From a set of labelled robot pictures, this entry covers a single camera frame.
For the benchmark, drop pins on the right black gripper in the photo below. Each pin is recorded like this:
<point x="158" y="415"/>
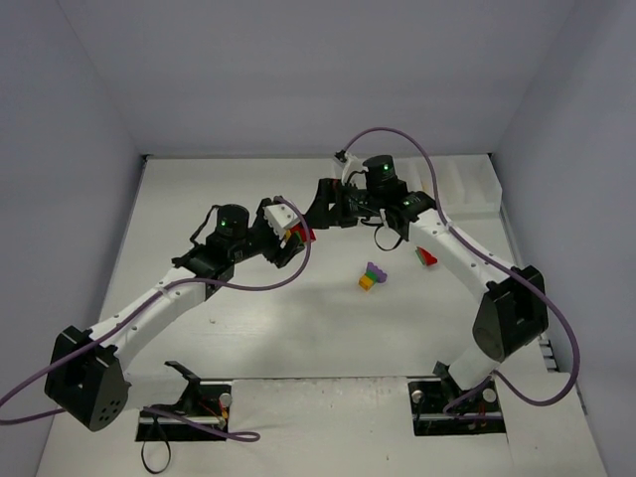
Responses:
<point x="331" y="202"/>

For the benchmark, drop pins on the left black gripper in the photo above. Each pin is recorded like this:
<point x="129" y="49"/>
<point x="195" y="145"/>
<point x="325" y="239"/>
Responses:
<point x="271" y="248"/>

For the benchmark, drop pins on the red yellow green lego stack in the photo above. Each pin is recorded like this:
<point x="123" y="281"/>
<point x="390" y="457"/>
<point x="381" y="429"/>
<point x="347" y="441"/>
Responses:
<point x="304" y="236"/>

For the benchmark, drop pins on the purple green yellow lego stack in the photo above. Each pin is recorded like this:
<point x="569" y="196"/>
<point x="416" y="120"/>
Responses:
<point x="373" y="275"/>

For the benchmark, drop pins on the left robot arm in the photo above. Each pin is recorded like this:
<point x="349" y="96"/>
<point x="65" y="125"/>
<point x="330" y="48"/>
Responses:
<point x="89" y="378"/>

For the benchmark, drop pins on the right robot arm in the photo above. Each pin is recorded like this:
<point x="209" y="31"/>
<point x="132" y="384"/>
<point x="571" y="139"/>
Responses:
<point x="510" y="314"/>

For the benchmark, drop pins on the clear divided sorting tray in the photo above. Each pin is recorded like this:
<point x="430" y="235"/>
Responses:
<point x="467" y="184"/>

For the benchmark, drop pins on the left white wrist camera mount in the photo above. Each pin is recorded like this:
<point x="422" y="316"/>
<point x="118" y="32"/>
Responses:
<point x="282" y="219"/>

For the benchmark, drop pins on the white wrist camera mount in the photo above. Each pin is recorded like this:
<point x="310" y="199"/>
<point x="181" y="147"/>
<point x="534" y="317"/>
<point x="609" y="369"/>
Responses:
<point x="282" y="219"/>
<point x="350" y="164"/>

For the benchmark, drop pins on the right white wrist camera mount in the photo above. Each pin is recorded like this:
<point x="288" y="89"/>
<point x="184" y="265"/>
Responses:
<point x="350" y="164"/>

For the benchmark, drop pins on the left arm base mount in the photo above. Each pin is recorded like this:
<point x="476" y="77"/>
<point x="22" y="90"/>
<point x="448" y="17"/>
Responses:
<point x="205" y="402"/>

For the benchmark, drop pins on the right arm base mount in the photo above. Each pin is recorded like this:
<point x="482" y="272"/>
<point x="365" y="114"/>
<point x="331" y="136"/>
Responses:
<point x="439" y="408"/>

